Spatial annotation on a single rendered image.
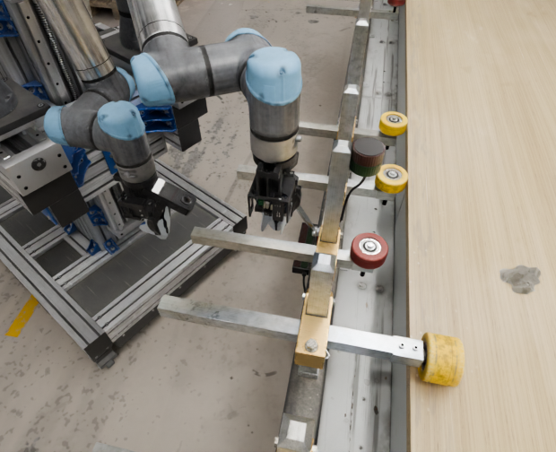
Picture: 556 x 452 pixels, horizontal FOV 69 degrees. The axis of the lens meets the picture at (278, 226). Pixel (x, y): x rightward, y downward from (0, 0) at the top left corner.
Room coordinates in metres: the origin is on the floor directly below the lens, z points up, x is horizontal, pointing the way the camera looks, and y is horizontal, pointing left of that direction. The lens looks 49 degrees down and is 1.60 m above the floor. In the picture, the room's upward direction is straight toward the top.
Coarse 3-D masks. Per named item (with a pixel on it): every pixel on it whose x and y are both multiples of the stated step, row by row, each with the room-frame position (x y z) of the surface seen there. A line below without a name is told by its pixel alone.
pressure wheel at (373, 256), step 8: (368, 232) 0.59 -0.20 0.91; (352, 240) 0.57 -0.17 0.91; (360, 240) 0.57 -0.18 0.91; (368, 240) 0.57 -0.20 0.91; (376, 240) 0.57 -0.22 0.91; (384, 240) 0.57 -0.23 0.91; (352, 248) 0.55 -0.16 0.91; (360, 248) 0.54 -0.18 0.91; (368, 248) 0.55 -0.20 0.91; (376, 248) 0.55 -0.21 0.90; (384, 248) 0.54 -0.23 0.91; (352, 256) 0.54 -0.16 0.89; (360, 256) 0.52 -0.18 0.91; (368, 256) 0.52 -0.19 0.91; (376, 256) 0.52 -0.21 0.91; (384, 256) 0.52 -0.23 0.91; (360, 264) 0.52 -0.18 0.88; (368, 264) 0.51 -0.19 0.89; (376, 264) 0.51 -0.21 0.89
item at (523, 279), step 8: (504, 272) 0.48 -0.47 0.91; (512, 272) 0.47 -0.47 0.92; (520, 272) 0.48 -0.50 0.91; (528, 272) 0.48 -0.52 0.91; (536, 272) 0.48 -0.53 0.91; (504, 280) 0.47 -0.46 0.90; (512, 280) 0.46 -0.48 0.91; (520, 280) 0.46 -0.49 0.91; (528, 280) 0.46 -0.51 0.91; (536, 280) 0.46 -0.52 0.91; (512, 288) 0.45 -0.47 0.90; (520, 288) 0.44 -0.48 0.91; (528, 288) 0.44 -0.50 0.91
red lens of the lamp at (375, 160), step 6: (360, 138) 0.63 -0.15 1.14; (384, 144) 0.61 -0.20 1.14; (354, 150) 0.59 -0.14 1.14; (384, 150) 0.59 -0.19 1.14; (354, 156) 0.59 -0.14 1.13; (360, 156) 0.58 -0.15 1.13; (366, 156) 0.57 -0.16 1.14; (372, 156) 0.57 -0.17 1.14; (378, 156) 0.57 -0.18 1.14; (360, 162) 0.58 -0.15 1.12; (366, 162) 0.57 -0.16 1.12; (372, 162) 0.57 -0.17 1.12; (378, 162) 0.58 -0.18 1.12
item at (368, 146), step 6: (366, 138) 0.62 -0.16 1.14; (372, 138) 0.62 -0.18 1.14; (354, 144) 0.60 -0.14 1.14; (360, 144) 0.60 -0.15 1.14; (366, 144) 0.60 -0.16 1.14; (372, 144) 0.60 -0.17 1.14; (378, 144) 0.60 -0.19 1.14; (360, 150) 0.59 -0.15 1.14; (366, 150) 0.59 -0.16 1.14; (372, 150) 0.59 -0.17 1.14; (378, 150) 0.59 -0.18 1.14; (348, 174) 0.59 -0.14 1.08; (348, 198) 0.61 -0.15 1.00; (342, 216) 0.61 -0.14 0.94
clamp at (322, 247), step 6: (318, 234) 0.62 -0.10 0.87; (342, 234) 0.63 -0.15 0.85; (318, 240) 0.60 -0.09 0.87; (336, 240) 0.60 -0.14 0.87; (318, 246) 0.58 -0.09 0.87; (324, 246) 0.58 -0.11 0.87; (330, 246) 0.58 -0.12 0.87; (336, 246) 0.58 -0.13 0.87; (324, 252) 0.56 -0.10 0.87; (330, 252) 0.56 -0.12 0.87; (336, 252) 0.56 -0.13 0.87; (336, 258) 0.55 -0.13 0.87
